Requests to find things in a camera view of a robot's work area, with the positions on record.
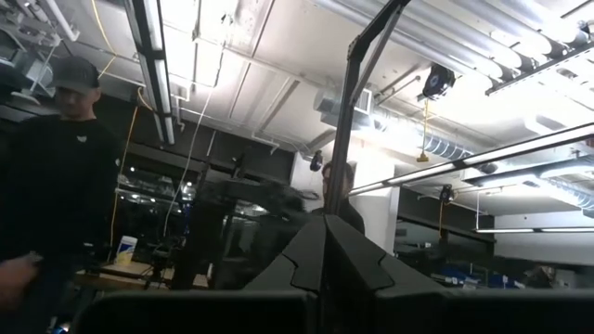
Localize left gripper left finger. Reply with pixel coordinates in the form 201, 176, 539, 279
73, 213, 327, 334

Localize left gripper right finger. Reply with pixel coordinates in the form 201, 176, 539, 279
324, 215, 594, 334

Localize person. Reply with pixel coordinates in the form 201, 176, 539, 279
308, 160, 367, 236
0, 56, 123, 334

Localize yellow blue wipes canister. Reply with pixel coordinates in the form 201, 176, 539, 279
113, 235, 139, 267

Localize long ceiling light strip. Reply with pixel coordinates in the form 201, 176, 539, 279
347, 122, 594, 197
131, 0, 177, 147

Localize background wooden table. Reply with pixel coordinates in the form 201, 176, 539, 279
73, 261, 211, 292

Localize silver ceiling pipes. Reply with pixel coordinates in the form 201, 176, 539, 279
315, 0, 594, 85

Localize person's hand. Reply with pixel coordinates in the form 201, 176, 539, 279
0, 252, 44, 313

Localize black aluminium table frame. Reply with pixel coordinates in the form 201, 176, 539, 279
324, 0, 413, 217

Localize white hanging cable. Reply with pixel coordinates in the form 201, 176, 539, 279
161, 78, 220, 238

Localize yellow hanging cord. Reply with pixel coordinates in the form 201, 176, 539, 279
416, 98, 432, 164

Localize yellow hanging cable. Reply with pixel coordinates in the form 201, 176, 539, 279
90, 0, 141, 248

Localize black ceiling cord reel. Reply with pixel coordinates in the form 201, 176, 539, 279
421, 63, 458, 101

